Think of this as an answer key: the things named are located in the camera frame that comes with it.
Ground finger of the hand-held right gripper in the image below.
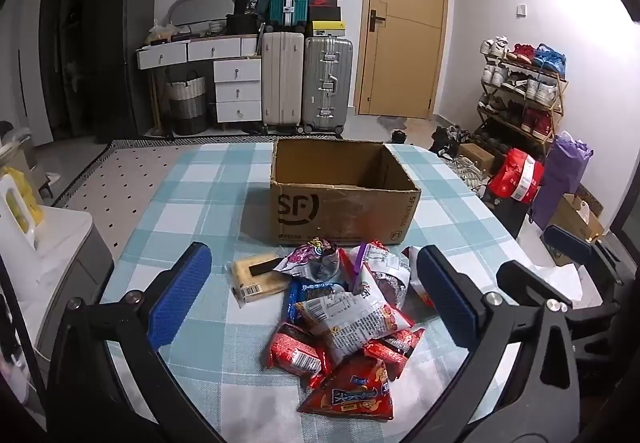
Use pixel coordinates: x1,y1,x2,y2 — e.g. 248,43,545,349
542,224,627,287
496,260,621,319

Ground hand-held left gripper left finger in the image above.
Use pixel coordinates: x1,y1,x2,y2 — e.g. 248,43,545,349
45,242,226,443

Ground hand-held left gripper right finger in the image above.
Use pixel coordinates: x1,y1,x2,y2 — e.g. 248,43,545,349
400,245,583,443

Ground red white snack packet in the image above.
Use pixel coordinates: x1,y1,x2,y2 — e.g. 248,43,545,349
401,246,437,309

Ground white purple-edged snack packet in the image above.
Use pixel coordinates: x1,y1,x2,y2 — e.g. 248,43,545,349
347,242,412,311

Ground beige cracker packet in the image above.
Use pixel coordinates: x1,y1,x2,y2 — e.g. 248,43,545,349
231,252,292,309

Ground white barcode snack packet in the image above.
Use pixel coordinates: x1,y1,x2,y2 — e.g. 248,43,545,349
295,268,417,366

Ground blue cookie packet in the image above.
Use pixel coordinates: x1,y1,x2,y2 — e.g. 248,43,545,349
284,277,348,325

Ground red snack packet dark label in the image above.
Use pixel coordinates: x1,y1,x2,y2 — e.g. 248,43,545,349
265,322,332,380

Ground red triangular chip packet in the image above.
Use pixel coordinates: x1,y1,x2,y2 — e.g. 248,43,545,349
298,354,395,422

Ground large printed cardboard box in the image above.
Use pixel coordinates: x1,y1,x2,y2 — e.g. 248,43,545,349
270,137,422,248

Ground white plastic sheet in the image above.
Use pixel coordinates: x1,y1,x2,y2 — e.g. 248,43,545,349
516,218,587,305

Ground open-flap cardboard box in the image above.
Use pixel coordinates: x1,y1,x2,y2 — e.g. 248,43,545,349
547,193,607,245

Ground purple bag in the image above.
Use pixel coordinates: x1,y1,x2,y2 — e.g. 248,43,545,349
530,131,594,232

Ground red printed bag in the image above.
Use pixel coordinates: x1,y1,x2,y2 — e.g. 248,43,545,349
487,148,545,205

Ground white black-dotted rug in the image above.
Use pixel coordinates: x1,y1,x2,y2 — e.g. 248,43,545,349
52,139,277,264

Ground white side cabinet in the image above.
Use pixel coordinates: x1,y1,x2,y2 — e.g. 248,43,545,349
0,205,117,376

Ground metal shoe rack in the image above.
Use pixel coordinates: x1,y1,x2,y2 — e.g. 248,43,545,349
476,38,570,154

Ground small brown cardboard box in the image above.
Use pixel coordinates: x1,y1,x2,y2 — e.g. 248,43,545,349
457,143,494,174

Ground group of assorted shoes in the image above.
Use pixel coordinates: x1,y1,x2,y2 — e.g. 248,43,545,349
477,37,568,140

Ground black floor shoes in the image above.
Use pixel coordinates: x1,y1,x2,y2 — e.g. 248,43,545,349
429,125,472,157

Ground white stool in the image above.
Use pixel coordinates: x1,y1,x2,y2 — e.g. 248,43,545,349
37,170,64,197

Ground yellow plastic bag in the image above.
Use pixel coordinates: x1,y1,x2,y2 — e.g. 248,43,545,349
5,167,44,227

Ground white electric kettle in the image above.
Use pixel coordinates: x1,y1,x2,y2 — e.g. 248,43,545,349
0,173,39,250

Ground grey white laundry basket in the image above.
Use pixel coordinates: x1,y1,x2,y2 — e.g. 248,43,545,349
166,70,209,136

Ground white drawer dresser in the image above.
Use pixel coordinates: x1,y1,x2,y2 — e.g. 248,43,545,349
136,35,263,124

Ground cream suitcase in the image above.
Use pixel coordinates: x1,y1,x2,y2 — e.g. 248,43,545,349
261,32,305,134

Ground wooden door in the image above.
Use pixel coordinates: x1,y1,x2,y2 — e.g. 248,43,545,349
353,0,448,120

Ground silver suitcase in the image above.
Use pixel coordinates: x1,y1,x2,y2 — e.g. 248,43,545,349
302,37,354,134

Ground grey refrigerator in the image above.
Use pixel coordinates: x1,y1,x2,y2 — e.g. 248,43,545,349
82,0,157,142

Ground clear plastic bag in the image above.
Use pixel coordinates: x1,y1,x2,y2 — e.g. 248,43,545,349
145,20,182,46

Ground black tall cabinet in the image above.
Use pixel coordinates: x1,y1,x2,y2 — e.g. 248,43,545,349
39,0,96,140

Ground black storage box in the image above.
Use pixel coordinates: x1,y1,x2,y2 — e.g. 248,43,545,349
226,14,264,36

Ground grey arched mirror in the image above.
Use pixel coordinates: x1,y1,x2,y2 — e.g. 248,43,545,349
167,0,236,32

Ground yellow black shoe box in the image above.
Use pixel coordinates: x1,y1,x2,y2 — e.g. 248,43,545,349
306,21,347,38

